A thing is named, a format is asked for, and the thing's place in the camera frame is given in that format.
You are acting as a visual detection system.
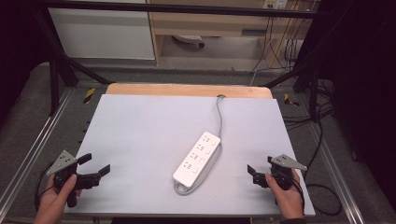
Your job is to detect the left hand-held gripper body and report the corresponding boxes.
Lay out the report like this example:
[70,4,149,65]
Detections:
[46,149,103,209]

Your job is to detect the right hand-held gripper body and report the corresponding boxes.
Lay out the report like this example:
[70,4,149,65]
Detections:
[252,154,308,191]

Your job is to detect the person's right hand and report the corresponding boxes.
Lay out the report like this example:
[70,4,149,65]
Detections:
[264,169,305,220]

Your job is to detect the person's left hand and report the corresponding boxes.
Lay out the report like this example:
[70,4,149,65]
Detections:
[33,174,83,224]

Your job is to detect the pale grey table mat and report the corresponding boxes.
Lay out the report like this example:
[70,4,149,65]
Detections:
[64,93,317,217]

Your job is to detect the white power strip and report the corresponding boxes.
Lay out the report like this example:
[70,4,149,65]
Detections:
[172,131,222,189]

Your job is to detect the white cabinet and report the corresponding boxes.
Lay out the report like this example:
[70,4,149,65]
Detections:
[48,7,156,61]

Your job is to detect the white wheeled base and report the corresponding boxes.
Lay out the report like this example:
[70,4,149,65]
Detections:
[172,34,206,49]

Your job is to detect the light wooden desk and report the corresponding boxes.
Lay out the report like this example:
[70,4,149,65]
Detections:
[145,0,314,67]

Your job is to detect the aluminium floor rail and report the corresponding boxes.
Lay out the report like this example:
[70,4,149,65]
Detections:
[0,88,77,213]
[309,122,366,224]

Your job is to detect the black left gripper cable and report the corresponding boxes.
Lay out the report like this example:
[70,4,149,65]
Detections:
[33,161,56,213]

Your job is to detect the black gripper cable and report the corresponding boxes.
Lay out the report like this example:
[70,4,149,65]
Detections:
[33,161,56,213]
[291,176,344,217]

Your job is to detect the black floor cables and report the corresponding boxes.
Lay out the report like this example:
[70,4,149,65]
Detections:
[281,102,334,133]

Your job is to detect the grey power strip cable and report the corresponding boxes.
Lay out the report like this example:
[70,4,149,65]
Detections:
[173,94,227,197]

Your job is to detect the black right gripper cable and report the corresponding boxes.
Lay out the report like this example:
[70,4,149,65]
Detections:
[291,176,344,217]

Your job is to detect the black metal frame stand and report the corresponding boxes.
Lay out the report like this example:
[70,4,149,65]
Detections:
[33,8,117,117]
[262,8,332,123]

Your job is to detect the black hanging cables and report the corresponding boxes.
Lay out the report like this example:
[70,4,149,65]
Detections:
[248,15,310,86]

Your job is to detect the white wall socket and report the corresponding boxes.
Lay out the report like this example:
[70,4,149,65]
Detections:
[262,0,290,10]

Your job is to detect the black metal frame bar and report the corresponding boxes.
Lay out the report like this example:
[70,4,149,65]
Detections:
[33,0,330,21]

